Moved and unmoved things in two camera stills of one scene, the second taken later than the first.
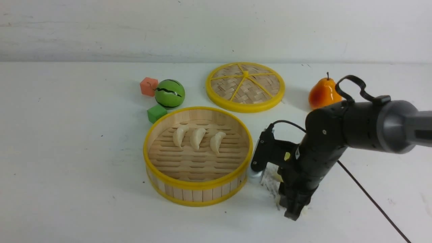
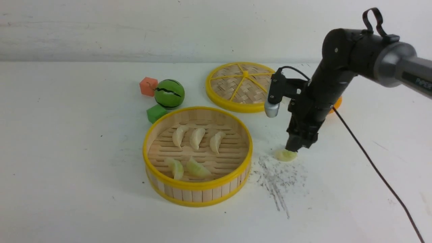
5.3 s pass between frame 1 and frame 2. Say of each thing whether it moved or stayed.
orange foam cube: stayed
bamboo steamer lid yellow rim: stayed
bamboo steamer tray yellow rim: stayed
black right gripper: moved
